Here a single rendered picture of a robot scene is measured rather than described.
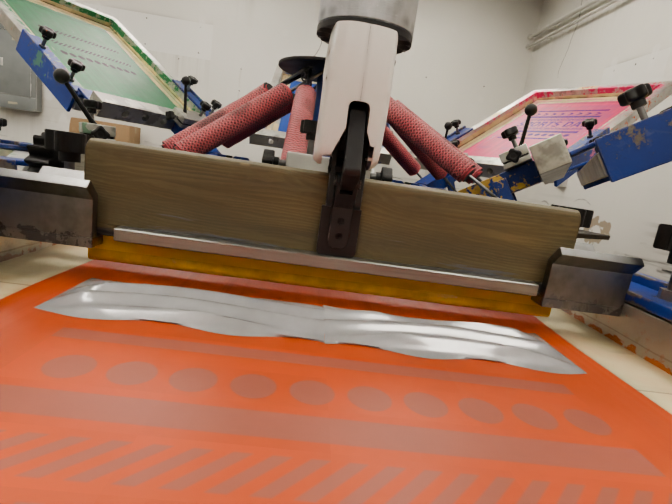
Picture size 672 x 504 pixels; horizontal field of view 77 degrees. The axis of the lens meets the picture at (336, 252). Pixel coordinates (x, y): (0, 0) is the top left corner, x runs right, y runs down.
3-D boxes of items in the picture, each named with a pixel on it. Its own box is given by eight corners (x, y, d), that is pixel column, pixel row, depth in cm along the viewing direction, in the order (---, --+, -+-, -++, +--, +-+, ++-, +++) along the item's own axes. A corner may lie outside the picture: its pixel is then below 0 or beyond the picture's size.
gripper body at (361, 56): (318, 33, 38) (302, 160, 40) (319, -13, 28) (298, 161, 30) (400, 46, 38) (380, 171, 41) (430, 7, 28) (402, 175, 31)
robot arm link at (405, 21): (321, 10, 37) (317, 44, 38) (322, -35, 29) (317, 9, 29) (404, 24, 38) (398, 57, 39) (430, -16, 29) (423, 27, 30)
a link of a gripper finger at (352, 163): (352, 80, 32) (341, 144, 36) (350, 133, 27) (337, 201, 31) (367, 82, 32) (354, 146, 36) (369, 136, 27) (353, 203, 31)
